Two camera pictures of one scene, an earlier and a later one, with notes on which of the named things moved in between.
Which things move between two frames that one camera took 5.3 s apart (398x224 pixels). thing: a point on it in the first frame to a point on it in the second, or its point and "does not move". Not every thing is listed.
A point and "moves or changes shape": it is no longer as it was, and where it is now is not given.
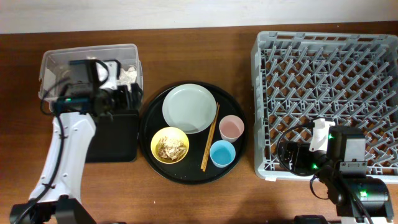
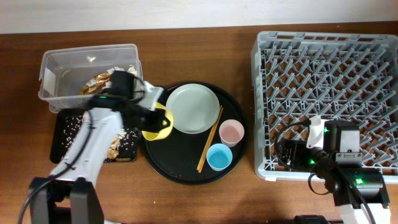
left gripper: (124, 101) to (155, 124)
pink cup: (231, 127) moves or changes shape
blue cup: (222, 153) moves or changes shape
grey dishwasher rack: (351, 78) does not move
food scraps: (171, 149) to (124, 147)
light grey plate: (189, 107) does not move
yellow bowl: (170, 145) to (166, 131)
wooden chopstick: (209, 137) moves or changes shape
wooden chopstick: (211, 140) moves or changes shape
